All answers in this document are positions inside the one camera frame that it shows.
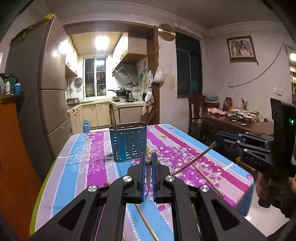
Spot wooden chopstick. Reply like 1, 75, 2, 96
135, 204, 160, 241
145, 159, 152, 193
145, 108, 158, 125
172, 142, 217, 175
110, 103, 117, 130
192, 164, 225, 197

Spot kitchen counter cabinets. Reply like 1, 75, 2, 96
67, 99, 144, 134

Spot kitchen window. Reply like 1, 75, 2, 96
84, 57, 106, 97

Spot operator right hand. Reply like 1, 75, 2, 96
255, 172, 295, 218

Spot dark wooden side table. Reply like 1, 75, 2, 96
200, 108, 273, 142

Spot blue perforated utensil holder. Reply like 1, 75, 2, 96
109, 122, 147, 163

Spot wooden chair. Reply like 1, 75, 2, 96
188, 94, 206, 135

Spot chopstick in holder right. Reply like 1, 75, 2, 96
145, 108, 157, 126

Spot chopstick in holder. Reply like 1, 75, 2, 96
145, 108, 157, 126
109, 109, 116, 130

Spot chopstick in holder left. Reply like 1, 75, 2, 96
109, 109, 116, 130

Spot white plastic bag hanging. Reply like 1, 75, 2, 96
154, 66, 166, 84

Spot dark window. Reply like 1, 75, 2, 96
175, 32, 203, 98

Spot framed elephant picture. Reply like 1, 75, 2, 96
226, 36, 258, 65

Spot range hood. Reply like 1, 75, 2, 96
112, 62, 138, 86

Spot brass gong plate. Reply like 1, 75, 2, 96
158, 24, 176, 42

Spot orange wooden cabinet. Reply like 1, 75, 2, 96
1, 95, 42, 240

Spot silver refrigerator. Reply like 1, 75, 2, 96
5, 14, 73, 160

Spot white wall cable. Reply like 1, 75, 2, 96
227, 41, 286, 89

